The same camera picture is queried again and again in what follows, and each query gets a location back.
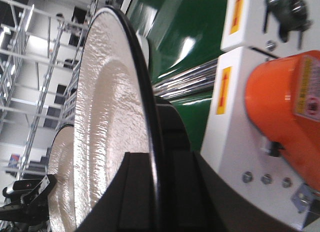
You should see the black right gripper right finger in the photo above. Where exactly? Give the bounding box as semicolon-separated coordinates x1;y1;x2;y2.
157;97;293;231

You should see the cream plate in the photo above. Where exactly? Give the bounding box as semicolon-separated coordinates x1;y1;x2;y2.
73;6;165;230
47;125;76;231

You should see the black bearing mount right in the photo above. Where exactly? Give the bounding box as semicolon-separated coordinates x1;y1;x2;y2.
262;0;313;50

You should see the orange motor housing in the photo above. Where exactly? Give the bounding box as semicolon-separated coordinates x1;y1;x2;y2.
245;50;320;190

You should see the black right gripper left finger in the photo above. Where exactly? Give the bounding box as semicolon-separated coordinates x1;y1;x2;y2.
76;152;154;232

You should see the metal roller rack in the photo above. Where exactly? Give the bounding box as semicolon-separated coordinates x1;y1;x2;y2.
0;0;104;183

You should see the steel conveyor rollers right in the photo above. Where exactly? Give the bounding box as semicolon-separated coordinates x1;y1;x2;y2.
153;59;218;100

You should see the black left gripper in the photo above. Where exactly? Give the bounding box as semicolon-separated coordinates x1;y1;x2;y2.
0;174;57;231

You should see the white inner conveyor ring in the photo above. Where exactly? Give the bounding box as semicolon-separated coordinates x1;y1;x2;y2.
199;0;320;232

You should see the green circular conveyor belt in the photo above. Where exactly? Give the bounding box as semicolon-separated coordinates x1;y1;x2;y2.
126;0;228;152

